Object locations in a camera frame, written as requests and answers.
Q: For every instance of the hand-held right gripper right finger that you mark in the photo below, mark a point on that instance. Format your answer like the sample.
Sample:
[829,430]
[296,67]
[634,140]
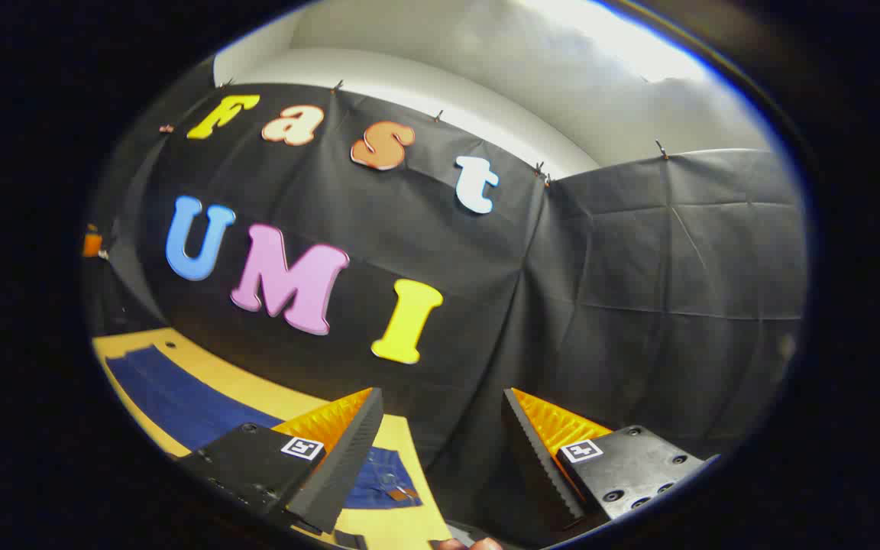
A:
[539,473]

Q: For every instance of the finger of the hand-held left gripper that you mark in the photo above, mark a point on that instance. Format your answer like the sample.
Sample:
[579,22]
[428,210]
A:
[92,243]

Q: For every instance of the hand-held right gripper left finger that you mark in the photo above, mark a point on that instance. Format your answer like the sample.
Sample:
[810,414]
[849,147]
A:
[348,458]

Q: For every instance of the blue denim jeans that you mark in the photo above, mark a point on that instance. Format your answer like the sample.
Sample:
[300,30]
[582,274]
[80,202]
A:
[173,397]

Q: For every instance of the black backdrop cloth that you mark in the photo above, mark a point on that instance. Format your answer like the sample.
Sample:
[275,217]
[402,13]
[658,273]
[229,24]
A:
[562,290]

